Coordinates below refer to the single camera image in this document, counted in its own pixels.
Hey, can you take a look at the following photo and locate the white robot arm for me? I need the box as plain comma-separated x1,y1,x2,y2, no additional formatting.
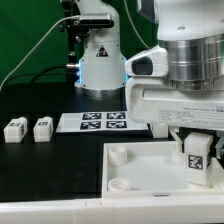
75,0,224,155

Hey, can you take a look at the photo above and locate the white square tabletop part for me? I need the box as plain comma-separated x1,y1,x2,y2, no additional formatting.
102,141,224,198

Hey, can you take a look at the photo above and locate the white L-shaped fence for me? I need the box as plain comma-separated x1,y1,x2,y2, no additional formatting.
0,145,224,224

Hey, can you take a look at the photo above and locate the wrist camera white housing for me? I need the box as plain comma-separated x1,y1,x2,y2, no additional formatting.
125,46,169,78

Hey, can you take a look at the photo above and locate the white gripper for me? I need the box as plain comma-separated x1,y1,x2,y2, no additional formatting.
125,76,224,152

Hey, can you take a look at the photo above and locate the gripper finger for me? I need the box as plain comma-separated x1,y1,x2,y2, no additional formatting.
215,131,224,159

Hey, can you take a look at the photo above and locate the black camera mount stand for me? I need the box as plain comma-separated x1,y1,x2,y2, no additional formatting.
60,0,88,84

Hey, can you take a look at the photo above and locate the black cable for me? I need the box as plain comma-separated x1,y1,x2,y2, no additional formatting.
0,64,76,89

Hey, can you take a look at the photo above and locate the white cable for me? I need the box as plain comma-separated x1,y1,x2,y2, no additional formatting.
0,0,151,91

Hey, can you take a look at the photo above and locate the white sheet with markers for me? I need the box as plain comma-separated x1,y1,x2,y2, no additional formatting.
56,111,148,133

